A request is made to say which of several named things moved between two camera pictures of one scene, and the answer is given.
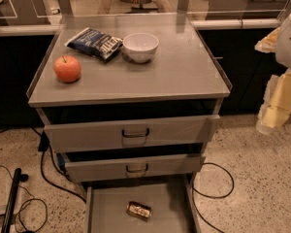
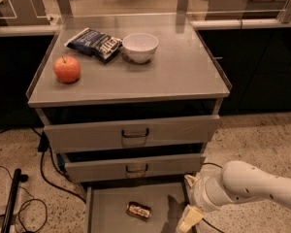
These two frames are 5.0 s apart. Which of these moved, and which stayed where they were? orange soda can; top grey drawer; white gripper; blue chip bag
Moved: white gripper
Stayed: blue chip bag; orange soda can; top grey drawer
